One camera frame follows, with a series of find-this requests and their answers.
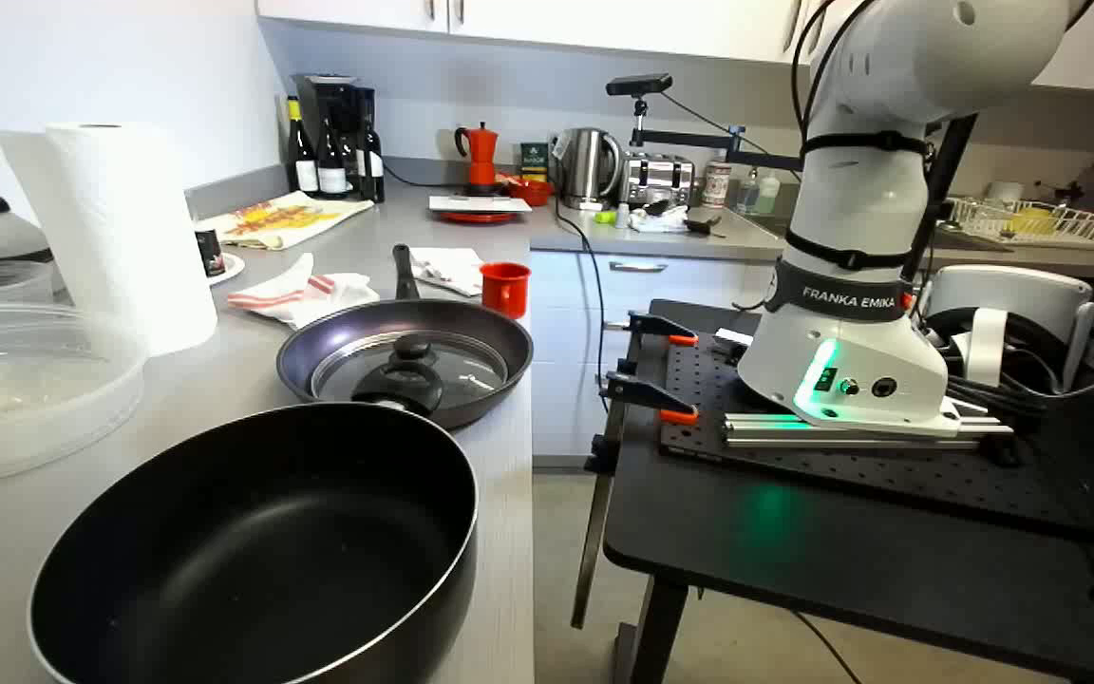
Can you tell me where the dark wine bottle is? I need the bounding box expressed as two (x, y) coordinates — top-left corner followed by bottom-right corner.
(284, 94), (321, 193)

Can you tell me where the glass lid black knob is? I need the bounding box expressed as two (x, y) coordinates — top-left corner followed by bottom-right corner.
(311, 333), (504, 414)

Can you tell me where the steel electric kettle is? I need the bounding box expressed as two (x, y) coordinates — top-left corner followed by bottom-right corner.
(556, 131), (623, 210)

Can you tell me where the black robot table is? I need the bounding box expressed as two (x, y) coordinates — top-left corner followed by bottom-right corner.
(569, 295), (1094, 684)

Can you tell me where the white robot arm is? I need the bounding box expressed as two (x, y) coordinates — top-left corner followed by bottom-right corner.
(737, 0), (1087, 432)

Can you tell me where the red cup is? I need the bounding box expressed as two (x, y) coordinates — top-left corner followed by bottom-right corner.
(482, 261), (533, 318)

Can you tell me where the crumpled white red cloth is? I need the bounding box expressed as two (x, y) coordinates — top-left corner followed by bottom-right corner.
(232, 255), (375, 330)

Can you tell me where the dish drying rack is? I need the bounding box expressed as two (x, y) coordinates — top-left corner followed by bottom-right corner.
(955, 199), (1094, 251)

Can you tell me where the yellow printed bag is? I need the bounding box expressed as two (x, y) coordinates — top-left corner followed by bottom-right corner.
(209, 193), (370, 251)

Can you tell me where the red moka pot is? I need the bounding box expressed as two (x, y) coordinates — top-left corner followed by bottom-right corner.
(451, 123), (498, 191)

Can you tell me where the white paper towel roll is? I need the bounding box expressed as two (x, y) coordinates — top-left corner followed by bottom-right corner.
(0, 124), (216, 356)

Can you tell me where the red plate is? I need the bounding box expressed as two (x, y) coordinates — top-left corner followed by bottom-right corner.
(428, 193), (533, 224)

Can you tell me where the black coffee maker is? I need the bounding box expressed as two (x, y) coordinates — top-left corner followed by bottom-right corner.
(298, 72), (383, 200)

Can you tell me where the clear plastic container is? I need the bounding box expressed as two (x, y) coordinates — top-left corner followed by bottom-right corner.
(0, 304), (145, 478)

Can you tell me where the dark small jar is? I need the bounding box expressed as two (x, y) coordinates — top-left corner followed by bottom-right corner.
(194, 229), (223, 278)

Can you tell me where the dark frying pan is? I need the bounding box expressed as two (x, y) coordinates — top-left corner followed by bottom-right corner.
(278, 245), (536, 428)

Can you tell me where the black pot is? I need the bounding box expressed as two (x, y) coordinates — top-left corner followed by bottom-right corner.
(32, 402), (479, 684)

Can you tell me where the white red striped towel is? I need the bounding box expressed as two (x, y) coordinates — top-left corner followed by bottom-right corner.
(411, 247), (482, 295)

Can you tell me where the orange handled clamp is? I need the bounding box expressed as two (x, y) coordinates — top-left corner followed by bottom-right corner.
(606, 371), (699, 427)
(623, 312), (699, 345)

